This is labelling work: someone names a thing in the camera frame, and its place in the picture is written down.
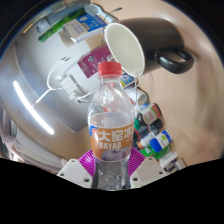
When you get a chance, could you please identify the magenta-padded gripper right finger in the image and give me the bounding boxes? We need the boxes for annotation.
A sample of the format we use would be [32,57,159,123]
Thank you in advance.
[126,147,168,188]

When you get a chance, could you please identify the black mug white inside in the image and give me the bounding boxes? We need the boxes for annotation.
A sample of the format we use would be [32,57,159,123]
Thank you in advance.
[103,17,195,77]

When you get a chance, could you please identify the white wall power socket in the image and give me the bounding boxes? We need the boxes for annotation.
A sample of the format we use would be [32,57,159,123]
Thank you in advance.
[54,74,84,104]

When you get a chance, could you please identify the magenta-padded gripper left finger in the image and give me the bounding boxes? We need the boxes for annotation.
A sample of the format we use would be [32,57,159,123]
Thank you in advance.
[56,148,98,188]

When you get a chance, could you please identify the white pill bottle blue label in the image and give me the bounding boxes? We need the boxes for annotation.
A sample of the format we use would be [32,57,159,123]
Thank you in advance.
[121,74,136,88]

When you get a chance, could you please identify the dark jar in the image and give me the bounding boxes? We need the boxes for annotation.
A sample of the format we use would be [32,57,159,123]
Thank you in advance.
[141,103,163,126]

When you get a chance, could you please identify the plain white bottle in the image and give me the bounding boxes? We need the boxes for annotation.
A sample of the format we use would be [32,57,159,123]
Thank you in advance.
[133,88,149,107]

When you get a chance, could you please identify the white cable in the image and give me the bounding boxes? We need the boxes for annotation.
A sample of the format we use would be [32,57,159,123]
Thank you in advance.
[34,56,101,106]

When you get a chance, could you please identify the clear orange-labelled drink bottle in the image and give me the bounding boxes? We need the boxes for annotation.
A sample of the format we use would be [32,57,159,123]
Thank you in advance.
[87,61,136,191]

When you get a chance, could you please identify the white and blue carton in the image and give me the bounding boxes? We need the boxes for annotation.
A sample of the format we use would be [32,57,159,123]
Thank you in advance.
[62,13,108,44]

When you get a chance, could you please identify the under-shelf light strip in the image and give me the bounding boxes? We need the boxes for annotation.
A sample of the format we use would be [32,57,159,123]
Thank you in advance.
[12,79,55,136]

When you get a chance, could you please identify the magenta carton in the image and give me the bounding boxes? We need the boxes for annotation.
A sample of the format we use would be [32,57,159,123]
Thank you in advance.
[77,44,116,79]

